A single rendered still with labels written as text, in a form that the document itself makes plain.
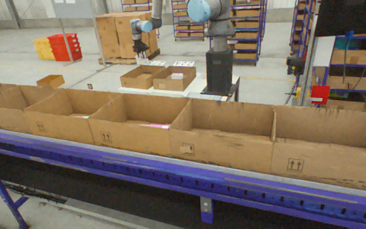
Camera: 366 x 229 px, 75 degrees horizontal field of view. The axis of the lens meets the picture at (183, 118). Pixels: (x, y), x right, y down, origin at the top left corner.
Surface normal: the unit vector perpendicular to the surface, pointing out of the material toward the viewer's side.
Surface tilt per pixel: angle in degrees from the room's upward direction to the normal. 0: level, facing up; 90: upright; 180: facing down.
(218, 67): 90
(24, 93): 90
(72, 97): 90
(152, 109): 89
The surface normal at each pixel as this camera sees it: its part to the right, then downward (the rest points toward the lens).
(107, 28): -0.27, 0.47
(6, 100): 0.94, 0.10
